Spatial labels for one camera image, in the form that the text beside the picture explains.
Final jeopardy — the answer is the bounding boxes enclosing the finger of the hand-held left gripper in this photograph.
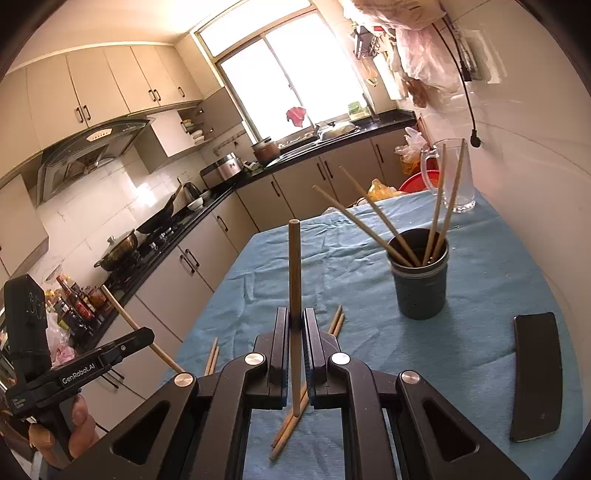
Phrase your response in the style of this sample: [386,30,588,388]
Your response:
[111,327,155,365]

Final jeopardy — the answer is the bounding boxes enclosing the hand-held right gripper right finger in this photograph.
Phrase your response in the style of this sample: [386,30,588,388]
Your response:
[302,308,532,480]

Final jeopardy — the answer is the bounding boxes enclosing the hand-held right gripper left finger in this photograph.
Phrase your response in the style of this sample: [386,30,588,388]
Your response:
[60,307,291,480]

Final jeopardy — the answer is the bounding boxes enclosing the bunch of wooden chopsticks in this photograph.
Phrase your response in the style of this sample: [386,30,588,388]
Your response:
[203,304,346,461]

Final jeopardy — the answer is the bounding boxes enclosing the dark grey utensil holder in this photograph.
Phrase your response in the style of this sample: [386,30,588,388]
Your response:
[387,228,450,320]

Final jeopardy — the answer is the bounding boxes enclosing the person's left hand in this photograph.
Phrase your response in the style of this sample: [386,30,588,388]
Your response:
[28,395,97,469]

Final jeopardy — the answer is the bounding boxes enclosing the row of sauce bottles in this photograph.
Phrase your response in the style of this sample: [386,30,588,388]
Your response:
[46,274,109,333]

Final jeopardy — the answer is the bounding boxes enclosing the beige lower kitchen cabinets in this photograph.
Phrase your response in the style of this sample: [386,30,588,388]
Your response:
[69,127,419,416]

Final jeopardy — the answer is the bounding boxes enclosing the beige kitchen cabinets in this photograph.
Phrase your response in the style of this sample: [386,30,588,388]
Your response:
[69,127,419,416]
[0,44,204,155]

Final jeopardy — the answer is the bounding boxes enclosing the blue tablecloth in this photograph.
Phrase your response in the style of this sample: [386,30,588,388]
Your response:
[159,189,583,480]

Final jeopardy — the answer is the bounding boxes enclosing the steel pot with lid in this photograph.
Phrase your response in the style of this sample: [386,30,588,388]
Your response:
[95,233,139,271]

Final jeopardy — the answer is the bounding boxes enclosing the gas stove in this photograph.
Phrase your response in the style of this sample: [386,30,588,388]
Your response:
[106,222,195,287]

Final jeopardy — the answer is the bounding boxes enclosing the black wok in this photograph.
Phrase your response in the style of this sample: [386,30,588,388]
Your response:
[136,182,185,234]

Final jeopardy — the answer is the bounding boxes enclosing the black kitchen countertop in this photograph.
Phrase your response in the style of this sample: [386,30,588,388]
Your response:
[90,111,416,324]

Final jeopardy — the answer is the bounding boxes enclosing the range hood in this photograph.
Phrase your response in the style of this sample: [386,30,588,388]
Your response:
[36,116,155,204]

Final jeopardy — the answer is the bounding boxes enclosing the yellow plastic bag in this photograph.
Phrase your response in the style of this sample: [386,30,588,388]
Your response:
[367,179,398,201]

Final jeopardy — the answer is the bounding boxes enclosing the silver rice cooker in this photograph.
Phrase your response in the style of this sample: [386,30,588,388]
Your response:
[199,154,245,188]

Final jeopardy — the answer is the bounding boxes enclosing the red plastic basin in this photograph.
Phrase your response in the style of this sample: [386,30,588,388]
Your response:
[398,171,439,195]

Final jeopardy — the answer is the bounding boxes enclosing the brown clay pot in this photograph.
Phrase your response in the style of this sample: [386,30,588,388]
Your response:
[252,137,280,166]

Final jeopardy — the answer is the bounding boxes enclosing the black smartphone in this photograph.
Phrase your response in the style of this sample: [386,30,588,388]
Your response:
[510,311,561,443]

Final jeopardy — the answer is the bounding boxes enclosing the steel pot lid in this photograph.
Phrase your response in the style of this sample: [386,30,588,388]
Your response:
[318,121,358,139]

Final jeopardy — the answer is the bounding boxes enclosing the clear glass pitcher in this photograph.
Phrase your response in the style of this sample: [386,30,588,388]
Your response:
[419,138,477,214]

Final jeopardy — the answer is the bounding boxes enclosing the white plastic bag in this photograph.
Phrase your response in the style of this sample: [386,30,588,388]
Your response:
[394,128,423,174]

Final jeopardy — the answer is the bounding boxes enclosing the beige upper kitchen cabinets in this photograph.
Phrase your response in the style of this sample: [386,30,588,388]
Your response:
[0,44,204,155]

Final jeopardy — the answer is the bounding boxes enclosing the kitchen window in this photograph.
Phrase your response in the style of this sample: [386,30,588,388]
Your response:
[196,9,365,144]

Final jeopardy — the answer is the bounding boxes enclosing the hanging plastic bags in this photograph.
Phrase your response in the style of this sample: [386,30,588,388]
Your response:
[344,0,462,107]

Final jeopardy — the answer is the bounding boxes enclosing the open wall cabinet with dishes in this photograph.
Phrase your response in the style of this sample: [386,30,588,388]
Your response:
[148,87,244,158]

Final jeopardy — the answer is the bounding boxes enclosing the black cable with plug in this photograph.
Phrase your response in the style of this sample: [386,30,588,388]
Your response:
[431,21,483,149]

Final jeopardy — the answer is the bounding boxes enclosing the black wall utensil rack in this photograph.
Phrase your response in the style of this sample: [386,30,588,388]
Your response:
[351,25,384,61]

